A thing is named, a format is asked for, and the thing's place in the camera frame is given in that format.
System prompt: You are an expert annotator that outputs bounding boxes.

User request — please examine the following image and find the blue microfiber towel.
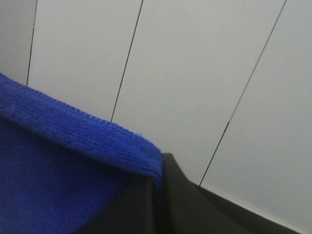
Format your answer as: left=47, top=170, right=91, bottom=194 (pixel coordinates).
left=0, top=75, right=163, bottom=234

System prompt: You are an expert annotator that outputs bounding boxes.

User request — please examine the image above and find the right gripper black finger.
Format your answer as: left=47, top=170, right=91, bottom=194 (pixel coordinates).
left=80, top=153, right=293, bottom=234

